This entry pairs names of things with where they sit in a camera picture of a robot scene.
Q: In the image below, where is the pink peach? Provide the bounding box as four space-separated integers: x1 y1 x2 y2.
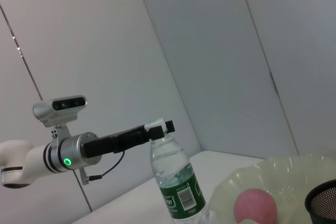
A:
233 188 278 223

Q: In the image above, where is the black mesh cup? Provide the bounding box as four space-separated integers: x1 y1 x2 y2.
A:
304 179 336 224

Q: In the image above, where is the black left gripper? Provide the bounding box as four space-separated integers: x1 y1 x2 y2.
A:
82 120 176 158

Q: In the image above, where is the pale green glass fruit plate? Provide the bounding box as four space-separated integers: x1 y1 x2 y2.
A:
208 154 336 224

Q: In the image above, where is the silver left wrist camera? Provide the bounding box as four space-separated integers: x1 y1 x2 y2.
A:
33 94 89 147

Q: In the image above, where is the clear green-labelled water bottle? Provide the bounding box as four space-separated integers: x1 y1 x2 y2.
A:
144 118 211 224

